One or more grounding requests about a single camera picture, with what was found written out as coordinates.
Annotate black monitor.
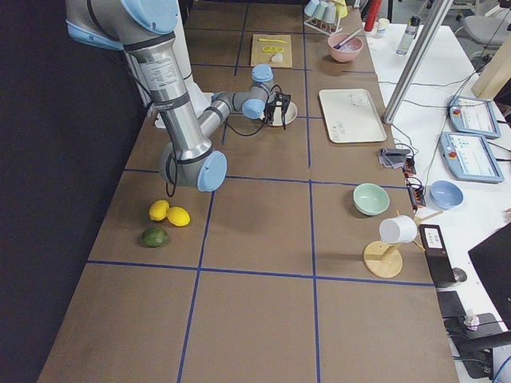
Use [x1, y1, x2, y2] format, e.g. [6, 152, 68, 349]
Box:
[469, 223, 511, 320]

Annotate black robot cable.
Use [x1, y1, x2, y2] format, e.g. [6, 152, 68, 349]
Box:
[220, 113, 287, 145]

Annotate green ceramic bowl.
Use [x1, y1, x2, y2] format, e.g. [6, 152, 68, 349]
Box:
[353, 183, 390, 216]

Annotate white garlic piece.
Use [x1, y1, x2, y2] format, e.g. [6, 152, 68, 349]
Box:
[271, 53, 283, 64]

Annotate cream rectangular tray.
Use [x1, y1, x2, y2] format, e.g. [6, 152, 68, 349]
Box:
[319, 89, 386, 144]

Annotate blue tape strip lengthwise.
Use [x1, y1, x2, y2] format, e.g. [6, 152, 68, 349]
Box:
[301, 13, 322, 382]

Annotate spatula in pink bowl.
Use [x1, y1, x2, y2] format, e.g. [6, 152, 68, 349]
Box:
[333, 29, 362, 49]

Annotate yellow lemon right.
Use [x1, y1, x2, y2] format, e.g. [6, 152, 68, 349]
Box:
[166, 206, 191, 227]

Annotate clear water bottle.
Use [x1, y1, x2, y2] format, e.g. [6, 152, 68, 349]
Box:
[396, 15, 422, 55]

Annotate cup drying rack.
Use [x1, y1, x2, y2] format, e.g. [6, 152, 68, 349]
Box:
[303, 0, 348, 35]

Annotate yellow knife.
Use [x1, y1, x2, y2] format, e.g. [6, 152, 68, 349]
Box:
[258, 38, 287, 44]

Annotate round white plate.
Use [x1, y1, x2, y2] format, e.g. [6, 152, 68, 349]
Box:
[267, 101, 298, 127]

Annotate blue ceramic bowl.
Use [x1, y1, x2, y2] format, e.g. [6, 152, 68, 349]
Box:
[430, 180, 464, 210]

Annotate red black electronics board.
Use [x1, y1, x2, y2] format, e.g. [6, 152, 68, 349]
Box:
[402, 157, 426, 211]

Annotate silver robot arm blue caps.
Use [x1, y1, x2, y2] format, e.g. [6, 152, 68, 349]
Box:
[65, 0, 291, 192]

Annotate lemon slices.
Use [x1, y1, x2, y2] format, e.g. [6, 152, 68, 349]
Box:
[261, 45, 283, 53]

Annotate teach pendant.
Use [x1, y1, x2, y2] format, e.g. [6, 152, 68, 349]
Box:
[439, 132, 505, 184]
[447, 96, 501, 139]

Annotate red bottle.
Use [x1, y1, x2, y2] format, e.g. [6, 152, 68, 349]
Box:
[364, 0, 382, 32]

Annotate white paper cup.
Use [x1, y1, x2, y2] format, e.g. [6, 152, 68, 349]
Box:
[376, 18, 390, 36]

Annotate lower teach pendant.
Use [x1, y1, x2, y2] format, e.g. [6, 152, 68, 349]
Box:
[439, 132, 505, 184]

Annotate wooden cutting board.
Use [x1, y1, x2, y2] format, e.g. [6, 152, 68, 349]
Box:
[250, 34, 293, 69]

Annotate yellow lemon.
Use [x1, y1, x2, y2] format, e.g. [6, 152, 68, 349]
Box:
[166, 206, 191, 227]
[149, 199, 170, 222]

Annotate green avocado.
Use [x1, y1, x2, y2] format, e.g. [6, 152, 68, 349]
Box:
[141, 227, 168, 247]

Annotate white mug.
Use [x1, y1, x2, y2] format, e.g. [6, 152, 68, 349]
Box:
[378, 215, 418, 243]

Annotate upper teach pendant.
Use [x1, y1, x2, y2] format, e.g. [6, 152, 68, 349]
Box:
[447, 96, 501, 139]

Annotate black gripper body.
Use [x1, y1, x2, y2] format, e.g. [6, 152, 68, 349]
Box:
[264, 91, 291, 124]

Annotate yellow lemon left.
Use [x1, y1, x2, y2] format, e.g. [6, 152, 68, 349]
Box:
[149, 199, 170, 222]

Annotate pink mixing bowl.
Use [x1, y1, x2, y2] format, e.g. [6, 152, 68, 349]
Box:
[327, 33, 364, 63]

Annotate wooden mug stand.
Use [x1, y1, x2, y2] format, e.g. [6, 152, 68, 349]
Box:
[362, 211, 442, 278]

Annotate black box device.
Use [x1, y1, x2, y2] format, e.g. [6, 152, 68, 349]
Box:
[418, 223, 456, 288]

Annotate grey folded cloth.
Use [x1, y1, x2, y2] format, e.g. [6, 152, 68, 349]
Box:
[378, 148, 410, 169]

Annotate aluminium frame post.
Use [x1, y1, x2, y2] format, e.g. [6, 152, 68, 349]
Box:
[382, 0, 454, 124]

